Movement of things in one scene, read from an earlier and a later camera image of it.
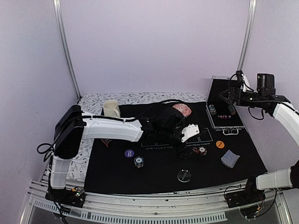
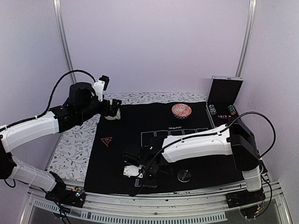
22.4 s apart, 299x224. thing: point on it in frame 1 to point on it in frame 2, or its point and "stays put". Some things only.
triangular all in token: (106, 141) stays put
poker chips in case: (212, 109) stays put
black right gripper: (234, 92) to (153, 183)
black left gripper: (186, 154) to (106, 111)
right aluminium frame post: (246, 35) stays put
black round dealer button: (184, 176) stays put
